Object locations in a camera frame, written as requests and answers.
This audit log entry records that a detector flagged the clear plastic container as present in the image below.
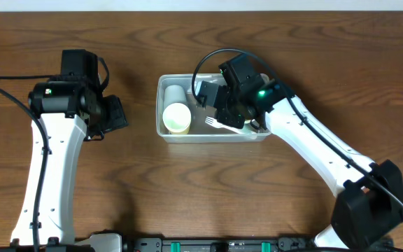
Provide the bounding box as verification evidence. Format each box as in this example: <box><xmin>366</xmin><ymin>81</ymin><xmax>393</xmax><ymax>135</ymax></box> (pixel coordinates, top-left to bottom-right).
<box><xmin>155</xmin><ymin>73</ymin><xmax>271</xmax><ymax>144</ymax></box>

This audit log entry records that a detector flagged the black mounting rail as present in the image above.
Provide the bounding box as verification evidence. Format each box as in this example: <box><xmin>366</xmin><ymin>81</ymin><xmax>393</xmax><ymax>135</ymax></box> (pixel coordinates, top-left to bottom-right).
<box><xmin>75</xmin><ymin>230</ymin><xmax>316</xmax><ymax>252</ymax></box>

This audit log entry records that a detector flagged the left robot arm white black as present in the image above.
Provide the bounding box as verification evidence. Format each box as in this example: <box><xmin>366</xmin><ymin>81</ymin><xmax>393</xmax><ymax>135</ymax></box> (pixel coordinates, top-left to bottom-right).
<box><xmin>0</xmin><ymin>49</ymin><xmax>128</xmax><ymax>251</ymax></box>

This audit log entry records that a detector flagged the yellow paper cup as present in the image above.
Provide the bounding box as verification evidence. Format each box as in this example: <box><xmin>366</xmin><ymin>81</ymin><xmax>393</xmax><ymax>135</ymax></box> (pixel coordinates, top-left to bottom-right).
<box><xmin>169</xmin><ymin>127</ymin><xmax>190</xmax><ymax>135</ymax></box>

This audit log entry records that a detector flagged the white plastic fork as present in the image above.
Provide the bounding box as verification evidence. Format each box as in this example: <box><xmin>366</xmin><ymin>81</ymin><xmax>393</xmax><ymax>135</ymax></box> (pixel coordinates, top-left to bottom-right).
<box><xmin>205</xmin><ymin>116</ymin><xmax>257</xmax><ymax>139</ymax></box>

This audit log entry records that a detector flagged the grey paper cup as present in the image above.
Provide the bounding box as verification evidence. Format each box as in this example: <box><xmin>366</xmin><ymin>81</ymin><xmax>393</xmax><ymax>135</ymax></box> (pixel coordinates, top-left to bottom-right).
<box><xmin>163</xmin><ymin>85</ymin><xmax>187</xmax><ymax>108</ymax></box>

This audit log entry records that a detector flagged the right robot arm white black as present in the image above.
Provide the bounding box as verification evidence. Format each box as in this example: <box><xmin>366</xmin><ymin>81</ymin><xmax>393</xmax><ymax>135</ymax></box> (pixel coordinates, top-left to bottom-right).
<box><xmin>191</xmin><ymin>50</ymin><xmax>403</xmax><ymax>251</ymax></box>

